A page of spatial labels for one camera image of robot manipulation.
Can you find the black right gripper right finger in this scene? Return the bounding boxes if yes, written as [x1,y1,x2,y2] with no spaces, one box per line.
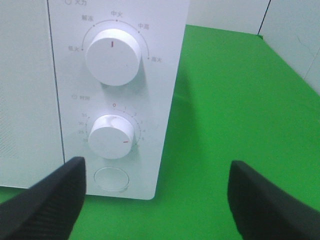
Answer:
[227,160,320,240]

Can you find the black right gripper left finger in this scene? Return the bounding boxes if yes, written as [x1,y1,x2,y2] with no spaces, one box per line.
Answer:
[0,156,86,240]

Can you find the white microwave door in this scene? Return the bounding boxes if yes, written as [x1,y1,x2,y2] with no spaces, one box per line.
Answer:
[0,0,64,188]

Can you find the round white door button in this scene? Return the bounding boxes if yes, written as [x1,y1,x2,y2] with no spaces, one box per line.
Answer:
[94,166,130,192]

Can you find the white microwave knob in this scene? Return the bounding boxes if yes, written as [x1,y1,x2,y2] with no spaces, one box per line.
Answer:
[88,114,135,160]
[85,28,142,87]

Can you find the white microwave oven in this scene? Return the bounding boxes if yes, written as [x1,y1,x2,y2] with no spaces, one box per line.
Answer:
[0,0,190,201]

